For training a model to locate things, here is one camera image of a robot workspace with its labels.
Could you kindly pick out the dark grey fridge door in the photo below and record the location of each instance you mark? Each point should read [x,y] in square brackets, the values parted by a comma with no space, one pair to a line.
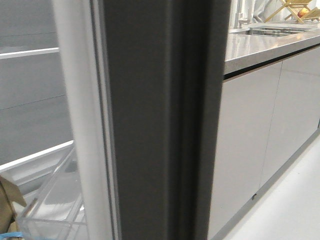
[144,80]

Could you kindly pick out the near grey cabinet door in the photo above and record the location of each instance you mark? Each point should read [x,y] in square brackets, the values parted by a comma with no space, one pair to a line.
[246,110]

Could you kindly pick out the grey cabinet door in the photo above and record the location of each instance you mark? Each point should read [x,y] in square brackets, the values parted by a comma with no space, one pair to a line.
[246,110]
[296,113]

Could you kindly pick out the upper glass fridge shelf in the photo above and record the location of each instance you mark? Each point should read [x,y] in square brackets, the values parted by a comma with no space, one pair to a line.
[28,53]

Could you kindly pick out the far grey cabinet door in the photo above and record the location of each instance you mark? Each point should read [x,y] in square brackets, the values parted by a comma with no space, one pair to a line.
[296,113]

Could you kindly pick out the clear plastic door bin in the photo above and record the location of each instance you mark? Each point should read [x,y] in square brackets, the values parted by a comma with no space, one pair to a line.
[57,211]

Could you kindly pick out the grey stone countertop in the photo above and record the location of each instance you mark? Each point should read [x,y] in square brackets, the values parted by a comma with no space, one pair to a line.
[244,51]

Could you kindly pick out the steel kitchen faucet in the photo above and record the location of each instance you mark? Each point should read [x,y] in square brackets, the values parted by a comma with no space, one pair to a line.
[239,19]

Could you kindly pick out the steel sink basin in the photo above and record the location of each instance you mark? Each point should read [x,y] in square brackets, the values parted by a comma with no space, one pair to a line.
[278,30]

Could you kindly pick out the brown cardboard piece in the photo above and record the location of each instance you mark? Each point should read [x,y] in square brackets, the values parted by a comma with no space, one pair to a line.
[11,203]

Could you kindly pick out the wooden dish rack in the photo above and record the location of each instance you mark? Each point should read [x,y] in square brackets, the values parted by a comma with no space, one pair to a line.
[294,6]

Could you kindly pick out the red yellow apple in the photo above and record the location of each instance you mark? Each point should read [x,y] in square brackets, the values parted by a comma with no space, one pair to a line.
[303,12]

